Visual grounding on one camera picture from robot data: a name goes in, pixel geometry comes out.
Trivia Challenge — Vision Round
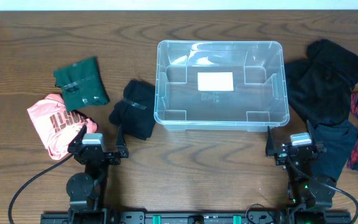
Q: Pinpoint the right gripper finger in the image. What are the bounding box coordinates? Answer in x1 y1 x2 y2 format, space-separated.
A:
265 126 275 156
306 120 316 146

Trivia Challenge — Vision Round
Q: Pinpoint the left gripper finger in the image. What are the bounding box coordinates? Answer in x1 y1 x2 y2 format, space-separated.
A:
70 124 87 146
116 124 126 147

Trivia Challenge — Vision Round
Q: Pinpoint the navy blue garment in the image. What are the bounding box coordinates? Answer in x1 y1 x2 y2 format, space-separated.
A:
311 120 358 182

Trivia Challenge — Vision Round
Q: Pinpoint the pink printed shirt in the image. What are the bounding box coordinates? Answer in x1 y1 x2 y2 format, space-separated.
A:
27 94 98 160

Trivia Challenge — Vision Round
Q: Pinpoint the small black garment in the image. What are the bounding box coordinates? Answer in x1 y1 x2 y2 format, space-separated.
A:
109 80 155 141

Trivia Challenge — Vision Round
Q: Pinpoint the large black garment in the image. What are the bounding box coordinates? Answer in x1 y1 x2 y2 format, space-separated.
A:
285 39 358 126

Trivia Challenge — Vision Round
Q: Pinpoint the dark green garment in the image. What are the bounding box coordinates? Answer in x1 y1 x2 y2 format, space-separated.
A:
53 57 109 111

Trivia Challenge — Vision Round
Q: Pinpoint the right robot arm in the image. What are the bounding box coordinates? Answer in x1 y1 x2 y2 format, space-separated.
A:
265 121 335 223

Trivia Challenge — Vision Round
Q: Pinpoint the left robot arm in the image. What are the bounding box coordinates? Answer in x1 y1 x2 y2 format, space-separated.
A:
66 125 129 223

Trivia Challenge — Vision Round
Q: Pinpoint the white label in container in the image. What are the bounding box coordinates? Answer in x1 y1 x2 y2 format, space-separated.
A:
198 72 234 91

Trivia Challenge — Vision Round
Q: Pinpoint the clear plastic storage container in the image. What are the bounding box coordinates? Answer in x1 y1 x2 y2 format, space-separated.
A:
154 40 290 132

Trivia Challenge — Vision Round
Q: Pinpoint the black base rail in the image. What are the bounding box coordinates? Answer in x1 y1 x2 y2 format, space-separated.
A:
40 210 352 224

